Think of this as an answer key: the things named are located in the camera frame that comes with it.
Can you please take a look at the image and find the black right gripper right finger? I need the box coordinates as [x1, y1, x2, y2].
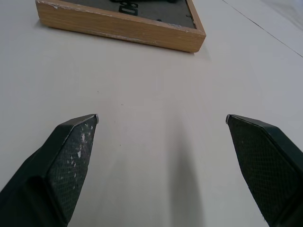
[225, 114, 303, 227]

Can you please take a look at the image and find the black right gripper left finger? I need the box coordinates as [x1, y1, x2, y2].
[0, 113, 99, 227]

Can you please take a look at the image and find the wooden tray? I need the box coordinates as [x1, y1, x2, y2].
[35, 0, 207, 53]

